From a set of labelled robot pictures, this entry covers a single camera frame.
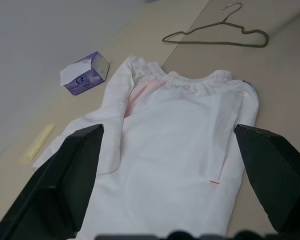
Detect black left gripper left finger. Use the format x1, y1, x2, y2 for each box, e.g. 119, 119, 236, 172
0, 123, 105, 240

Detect purple tissue box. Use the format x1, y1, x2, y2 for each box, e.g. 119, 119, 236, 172
59, 51, 111, 97

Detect white garment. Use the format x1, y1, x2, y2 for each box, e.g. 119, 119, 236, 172
31, 53, 260, 240

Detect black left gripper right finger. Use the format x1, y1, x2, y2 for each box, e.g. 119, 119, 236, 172
234, 123, 300, 234

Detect pale yellow flat strip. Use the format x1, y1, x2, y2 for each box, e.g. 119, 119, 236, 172
23, 124, 56, 163

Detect olive green clothes hanger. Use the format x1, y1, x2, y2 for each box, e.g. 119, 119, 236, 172
161, 2, 270, 48

